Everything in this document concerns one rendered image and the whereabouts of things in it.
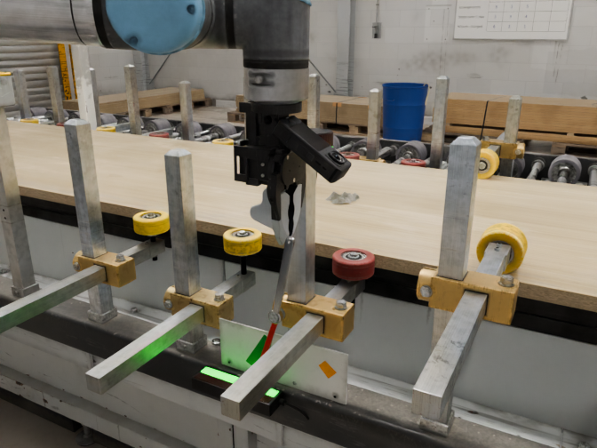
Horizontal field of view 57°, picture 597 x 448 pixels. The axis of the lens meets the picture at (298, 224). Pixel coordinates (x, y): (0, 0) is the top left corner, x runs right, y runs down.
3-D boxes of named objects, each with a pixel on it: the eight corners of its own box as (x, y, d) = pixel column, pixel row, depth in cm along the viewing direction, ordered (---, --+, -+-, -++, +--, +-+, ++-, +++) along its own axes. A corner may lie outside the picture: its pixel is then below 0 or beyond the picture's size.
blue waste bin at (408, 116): (417, 149, 630) (421, 85, 605) (370, 145, 658) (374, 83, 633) (433, 141, 677) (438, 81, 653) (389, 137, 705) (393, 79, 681)
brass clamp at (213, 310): (218, 332, 102) (216, 308, 100) (162, 315, 108) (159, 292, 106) (235, 316, 107) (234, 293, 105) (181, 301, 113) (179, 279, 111)
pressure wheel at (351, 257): (363, 321, 101) (365, 264, 97) (324, 311, 105) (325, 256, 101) (378, 303, 108) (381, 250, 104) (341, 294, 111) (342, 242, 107)
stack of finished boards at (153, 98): (204, 99, 980) (204, 89, 974) (99, 116, 782) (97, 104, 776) (172, 96, 1015) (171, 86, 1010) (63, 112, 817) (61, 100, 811)
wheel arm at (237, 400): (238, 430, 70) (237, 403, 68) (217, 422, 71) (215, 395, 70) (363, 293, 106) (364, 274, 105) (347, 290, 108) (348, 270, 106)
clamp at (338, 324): (342, 343, 90) (343, 316, 88) (271, 324, 96) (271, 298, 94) (355, 327, 94) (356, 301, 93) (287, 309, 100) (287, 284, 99)
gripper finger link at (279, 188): (280, 212, 82) (282, 156, 79) (290, 215, 81) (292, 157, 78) (264, 221, 78) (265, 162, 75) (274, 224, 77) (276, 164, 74)
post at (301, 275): (305, 402, 99) (306, 138, 82) (288, 396, 100) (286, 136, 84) (314, 391, 101) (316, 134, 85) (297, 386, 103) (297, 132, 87)
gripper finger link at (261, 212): (256, 238, 85) (256, 180, 82) (289, 245, 82) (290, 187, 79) (244, 244, 82) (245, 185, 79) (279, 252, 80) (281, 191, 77)
